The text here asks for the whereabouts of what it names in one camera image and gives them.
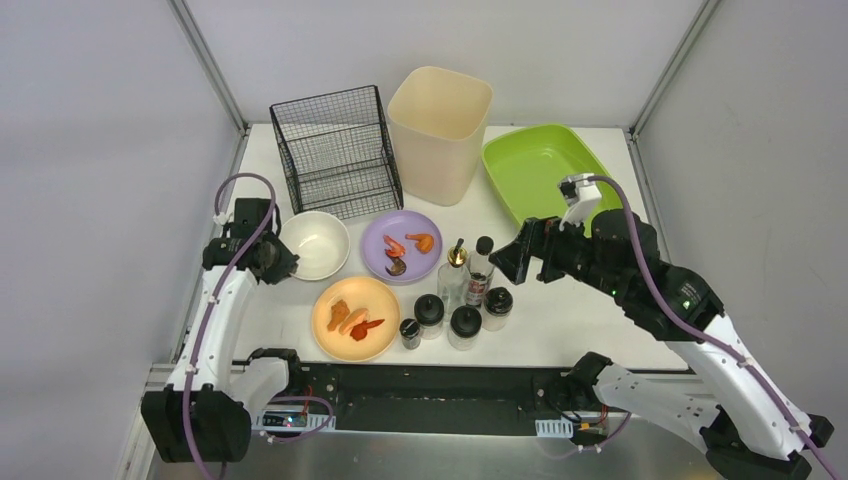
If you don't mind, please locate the white bowl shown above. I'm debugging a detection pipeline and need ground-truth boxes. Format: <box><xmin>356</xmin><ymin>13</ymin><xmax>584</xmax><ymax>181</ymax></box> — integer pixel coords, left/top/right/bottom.
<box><xmin>279</xmin><ymin>211</ymin><xmax>351</xmax><ymax>281</ymax></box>

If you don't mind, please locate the clear glass oil bottle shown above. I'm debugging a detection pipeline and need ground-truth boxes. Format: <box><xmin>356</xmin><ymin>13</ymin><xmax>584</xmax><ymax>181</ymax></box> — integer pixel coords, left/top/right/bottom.
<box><xmin>437</xmin><ymin>238</ymin><xmax>469</xmax><ymax>318</ymax></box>

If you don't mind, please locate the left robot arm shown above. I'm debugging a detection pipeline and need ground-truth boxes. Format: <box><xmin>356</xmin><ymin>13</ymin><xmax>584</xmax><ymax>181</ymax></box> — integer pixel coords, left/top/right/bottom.
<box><xmin>141</xmin><ymin>198</ymin><xmax>299</xmax><ymax>463</ymax></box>

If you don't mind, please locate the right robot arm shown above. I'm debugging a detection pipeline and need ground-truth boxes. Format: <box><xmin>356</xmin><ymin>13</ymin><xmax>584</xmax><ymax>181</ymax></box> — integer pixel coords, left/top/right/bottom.
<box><xmin>490</xmin><ymin>209</ymin><xmax>834</xmax><ymax>479</ymax></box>

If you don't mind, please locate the red label sauce bottle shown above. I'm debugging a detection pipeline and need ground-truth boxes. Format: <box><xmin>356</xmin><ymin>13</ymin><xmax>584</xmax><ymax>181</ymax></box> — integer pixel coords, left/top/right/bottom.
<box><xmin>465</xmin><ymin>236</ymin><xmax>495</xmax><ymax>307</ymax></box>

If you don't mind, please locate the glossy lid spice jar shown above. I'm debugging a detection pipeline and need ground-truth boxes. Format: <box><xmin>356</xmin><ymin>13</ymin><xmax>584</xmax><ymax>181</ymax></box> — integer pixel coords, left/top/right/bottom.
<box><xmin>482</xmin><ymin>287</ymin><xmax>514</xmax><ymax>332</ymax></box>

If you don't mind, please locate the green plastic tub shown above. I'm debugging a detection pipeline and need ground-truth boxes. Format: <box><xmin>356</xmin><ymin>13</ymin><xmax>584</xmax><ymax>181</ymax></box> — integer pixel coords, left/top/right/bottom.
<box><xmin>481</xmin><ymin>124</ymin><xmax>610</xmax><ymax>226</ymax></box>

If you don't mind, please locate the black lid seasoning jar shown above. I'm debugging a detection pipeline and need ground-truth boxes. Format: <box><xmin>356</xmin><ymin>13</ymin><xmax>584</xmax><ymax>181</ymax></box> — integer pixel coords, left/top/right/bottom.
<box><xmin>448</xmin><ymin>306</ymin><xmax>482</xmax><ymax>351</ymax></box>

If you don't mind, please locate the fried chicken piece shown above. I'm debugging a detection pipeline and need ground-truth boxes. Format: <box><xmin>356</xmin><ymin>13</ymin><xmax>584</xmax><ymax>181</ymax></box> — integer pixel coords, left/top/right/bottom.
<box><xmin>327</xmin><ymin>299</ymin><xmax>350</xmax><ymax>332</ymax></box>

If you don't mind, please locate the orange chicken drumstick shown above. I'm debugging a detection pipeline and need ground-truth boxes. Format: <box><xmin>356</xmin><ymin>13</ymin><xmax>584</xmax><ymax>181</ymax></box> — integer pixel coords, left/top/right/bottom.
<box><xmin>405</xmin><ymin>233</ymin><xmax>435</xmax><ymax>254</ymax></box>

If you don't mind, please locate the orange plate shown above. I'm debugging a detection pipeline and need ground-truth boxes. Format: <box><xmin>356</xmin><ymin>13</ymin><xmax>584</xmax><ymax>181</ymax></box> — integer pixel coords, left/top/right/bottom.
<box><xmin>312</xmin><ymin>277</ymin><xmax>402</xmax><ymax>362</ymax></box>

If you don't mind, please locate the black lid spice jar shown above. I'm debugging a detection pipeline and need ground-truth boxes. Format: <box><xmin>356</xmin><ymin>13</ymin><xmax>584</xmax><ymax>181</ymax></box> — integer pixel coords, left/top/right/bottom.
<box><xmin>414</xmin><ymin>294</ymin><xmax>445</xmax><ymax>340</ymax></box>

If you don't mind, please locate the pink sausage slice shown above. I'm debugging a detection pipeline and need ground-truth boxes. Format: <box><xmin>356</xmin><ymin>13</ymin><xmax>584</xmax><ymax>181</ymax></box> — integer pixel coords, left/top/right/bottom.
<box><xmin>338</xmin><ymin>308</ymin><xmax>370</xmax><ymax>335</ymax></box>

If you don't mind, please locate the red shrimp piece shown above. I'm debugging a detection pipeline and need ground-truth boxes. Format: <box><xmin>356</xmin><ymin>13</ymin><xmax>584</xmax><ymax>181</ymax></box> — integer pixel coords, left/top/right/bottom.
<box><xmin>350</xmin><ymin>319</ymin><xmax>384</xmax><ymax>341</ymax></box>

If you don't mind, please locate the dark brown shrimp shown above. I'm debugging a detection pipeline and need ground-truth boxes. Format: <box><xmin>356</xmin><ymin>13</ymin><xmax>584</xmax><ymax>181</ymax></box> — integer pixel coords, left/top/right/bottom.
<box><xmin>385</xmin><ymin>257</ymin><xmax>407</xmax><ymax>277</ymax></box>

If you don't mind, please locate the orange shrimp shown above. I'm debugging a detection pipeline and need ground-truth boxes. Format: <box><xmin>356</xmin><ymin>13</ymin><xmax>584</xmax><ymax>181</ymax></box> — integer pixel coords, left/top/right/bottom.
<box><xmin>383</xmin><ymin>235</ymin><xmax>406</xmax><ymax>257</ymax></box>

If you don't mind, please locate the purple plate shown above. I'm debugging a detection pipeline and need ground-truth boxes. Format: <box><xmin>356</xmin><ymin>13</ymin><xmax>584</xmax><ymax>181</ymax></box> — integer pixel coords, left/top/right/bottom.
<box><xmin>360</xmin><ymin>210</ymin><xmax>443</xmax><ymax>284</ymax></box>

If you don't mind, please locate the small pepper shaker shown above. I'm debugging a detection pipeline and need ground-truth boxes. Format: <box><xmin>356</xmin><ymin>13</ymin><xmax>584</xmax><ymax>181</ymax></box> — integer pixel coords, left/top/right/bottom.
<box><xmin>399</xmin><ymin>318</ymin><xmax>421</xmax><ymax>350</ymax></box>

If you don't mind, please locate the cream plastic bin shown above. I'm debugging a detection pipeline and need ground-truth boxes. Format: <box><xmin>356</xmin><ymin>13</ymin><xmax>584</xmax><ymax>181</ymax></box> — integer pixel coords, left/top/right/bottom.
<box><xmin>388</xmin><ymin>66</ymin><xmax>494</xmax><ymax>206</ymax></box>

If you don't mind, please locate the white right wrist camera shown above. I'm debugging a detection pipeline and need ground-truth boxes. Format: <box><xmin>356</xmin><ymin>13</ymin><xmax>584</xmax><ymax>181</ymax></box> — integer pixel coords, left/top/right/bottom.
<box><xmin>558</xmin><ymin>173</ymin><xmax>602</xmax><ymax>231</ymax></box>

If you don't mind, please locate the black wire rack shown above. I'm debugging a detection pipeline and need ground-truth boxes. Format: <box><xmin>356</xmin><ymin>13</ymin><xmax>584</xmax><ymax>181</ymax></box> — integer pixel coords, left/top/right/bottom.
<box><xmin>269</xmin><ymin>85</ymin><xmax>405</xmax><ymax>220</ymax></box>

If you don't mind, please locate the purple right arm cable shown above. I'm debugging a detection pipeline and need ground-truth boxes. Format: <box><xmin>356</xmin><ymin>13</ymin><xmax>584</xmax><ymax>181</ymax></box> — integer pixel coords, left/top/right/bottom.
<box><xmin>586</xmin><ymin>174</ymin><xmax>848</xmax><ymax>480</ymax></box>

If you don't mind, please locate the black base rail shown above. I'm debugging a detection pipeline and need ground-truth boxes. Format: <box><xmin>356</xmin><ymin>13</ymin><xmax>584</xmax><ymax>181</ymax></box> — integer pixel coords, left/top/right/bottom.
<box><xmin>276</xmin><ymin>363</ymin><xmax>602</xmax><ymax>436</ymax></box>

